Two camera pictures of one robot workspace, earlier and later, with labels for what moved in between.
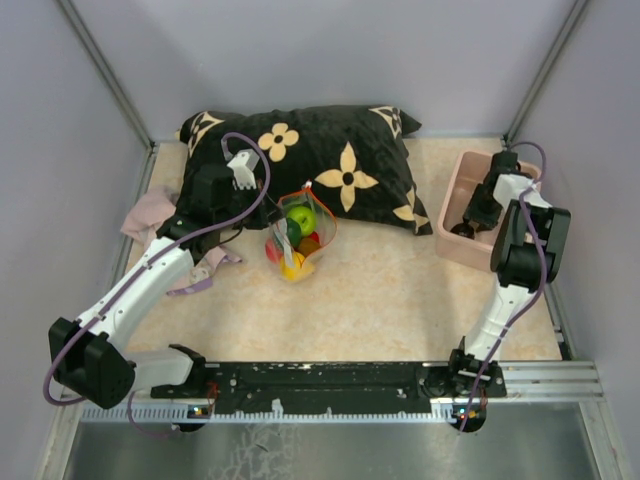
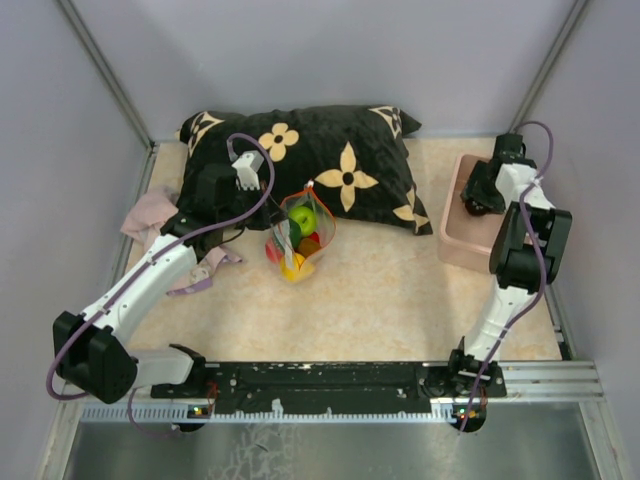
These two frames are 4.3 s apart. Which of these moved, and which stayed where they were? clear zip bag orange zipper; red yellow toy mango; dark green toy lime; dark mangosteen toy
Moved: dark mangosteen toy
Stayed: clear zip bag orange zipper; red yellow toy mango; dark green toy lime
